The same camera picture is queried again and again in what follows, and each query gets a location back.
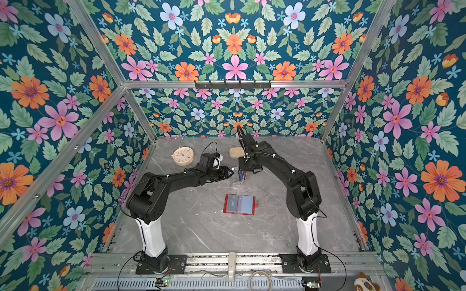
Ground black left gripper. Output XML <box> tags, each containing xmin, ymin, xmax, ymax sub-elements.
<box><xmin>205</xmin><ymin>164</ymin><xmax>234</xmax><ymax>181</ymax></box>

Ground cards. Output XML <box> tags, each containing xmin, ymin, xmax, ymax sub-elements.
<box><xmin>238</xmin><ymin>171</ymin><xmax>247</xmax><ymax>183</ymax></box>

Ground red leather card holder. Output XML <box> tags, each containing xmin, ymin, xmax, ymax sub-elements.
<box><xmin>223</xmin><ymin>194</ymin><xmax>258</xmax><ymax>216</ymax></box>

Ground clear acrylic card stand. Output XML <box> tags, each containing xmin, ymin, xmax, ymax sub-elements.
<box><xmin>230</xmin><ymin>167</ymin><xmax>247</xmax><ymax>187</ymax></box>

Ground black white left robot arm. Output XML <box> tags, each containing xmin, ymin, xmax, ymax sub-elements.
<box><xmin>126</xmin><ymin>153</ymin><xmax>234</xmax><ymax>275</ymax></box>

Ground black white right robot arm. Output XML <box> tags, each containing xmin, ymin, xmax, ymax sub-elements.
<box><xmin>237</xmin><ymin>127</ymin><xmax>322</xmax><ymax>272</ymax></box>

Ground beige glasses case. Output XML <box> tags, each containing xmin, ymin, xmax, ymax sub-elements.
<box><xmin>229</xmin><ymin>147</ymin><xmax>245</xmax><ymax>159</ymax></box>

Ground pink round alarm clock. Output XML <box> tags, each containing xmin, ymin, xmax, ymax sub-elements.
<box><xmin>172</xmin><ymin>147</ymin><xmax>195</xmax><ymax>166</ymax></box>

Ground black hook bar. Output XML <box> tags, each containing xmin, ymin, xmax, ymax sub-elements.
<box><xmin>194</xmin><ymin>81</ymin><xmax>272</xmax><ymax>90</ymax></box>

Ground white vent grille strip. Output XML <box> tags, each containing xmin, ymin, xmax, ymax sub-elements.
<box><xmin>91</xmin><ymin>276</ymin><xmax>304</xmax><ymax>291</ymax></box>

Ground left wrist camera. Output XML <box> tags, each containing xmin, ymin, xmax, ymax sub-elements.
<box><xmin>200</xmin><ymin>152</ymin><xmax>223</xmax><ymax>169</ymax></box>

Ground white rail clip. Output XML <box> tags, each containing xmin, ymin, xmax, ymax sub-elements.
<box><xmin>227</xmin><ymin>252</ymin><xmax>237</xmax><ymax>283</ymax></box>

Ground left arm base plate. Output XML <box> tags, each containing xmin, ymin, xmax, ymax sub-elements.
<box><xmin>134</xmin><ymin>253</ymin><xmax>188</xmax><ymax>275</ymax></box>

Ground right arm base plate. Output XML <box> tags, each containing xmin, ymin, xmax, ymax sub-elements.
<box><xmin>279</xmin><ymin>253</ymin><xmax>331</xmax><ymax>274</ymax></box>

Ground coiled beige cable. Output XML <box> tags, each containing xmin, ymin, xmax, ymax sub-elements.
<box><xmin>248</xmin><ymin>270</ymin><xmax>273</xmax><ymax>291</ymax></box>

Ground aluminium front rail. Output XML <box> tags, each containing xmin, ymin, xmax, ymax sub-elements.
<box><xmin>84</xmin><ymin>252</ymin><xmax>385</xmax><ymax>276</ymax></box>

